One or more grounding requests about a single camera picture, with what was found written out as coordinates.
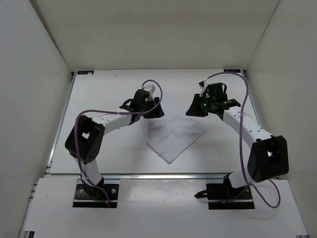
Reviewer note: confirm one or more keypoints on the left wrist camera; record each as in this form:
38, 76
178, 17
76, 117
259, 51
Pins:
150, 89

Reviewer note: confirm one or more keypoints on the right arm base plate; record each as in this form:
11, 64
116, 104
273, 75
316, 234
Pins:
221, 196

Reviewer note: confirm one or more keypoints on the blue corner label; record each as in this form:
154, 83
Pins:
232, 70
85, 72

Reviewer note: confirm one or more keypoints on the left blue corner label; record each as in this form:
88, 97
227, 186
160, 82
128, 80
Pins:
85, 72

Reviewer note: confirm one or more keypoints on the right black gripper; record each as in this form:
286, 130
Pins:
193, 110

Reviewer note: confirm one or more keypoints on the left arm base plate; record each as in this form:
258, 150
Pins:
85, 197

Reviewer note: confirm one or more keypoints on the aluminium table rail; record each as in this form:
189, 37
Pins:
166, 176

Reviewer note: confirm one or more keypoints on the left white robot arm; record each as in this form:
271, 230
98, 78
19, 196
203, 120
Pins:
85, 139

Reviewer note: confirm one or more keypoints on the right blue corner label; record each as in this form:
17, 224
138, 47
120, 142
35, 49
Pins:
232, 70

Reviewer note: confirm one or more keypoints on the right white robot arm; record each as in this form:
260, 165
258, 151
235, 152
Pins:
268, 153

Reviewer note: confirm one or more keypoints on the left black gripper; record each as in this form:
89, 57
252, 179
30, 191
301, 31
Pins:
157, 112

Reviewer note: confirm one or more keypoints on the white skirt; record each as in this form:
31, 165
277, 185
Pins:
172, 134

